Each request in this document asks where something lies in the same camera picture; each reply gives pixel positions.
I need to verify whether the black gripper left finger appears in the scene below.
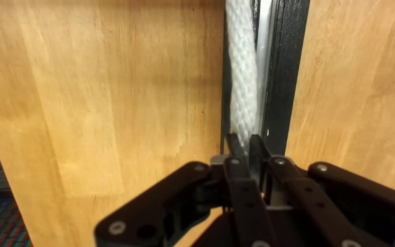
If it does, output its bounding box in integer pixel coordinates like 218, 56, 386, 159
94, 131, 280, 247

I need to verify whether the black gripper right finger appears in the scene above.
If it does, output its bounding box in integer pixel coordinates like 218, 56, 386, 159
250, 133, 395, 247

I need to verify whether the white braided rope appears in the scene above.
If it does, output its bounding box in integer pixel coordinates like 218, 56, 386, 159
224, 0, 261, 144

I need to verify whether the long black rail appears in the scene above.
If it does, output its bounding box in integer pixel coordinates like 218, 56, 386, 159
220, 0, 313, 158

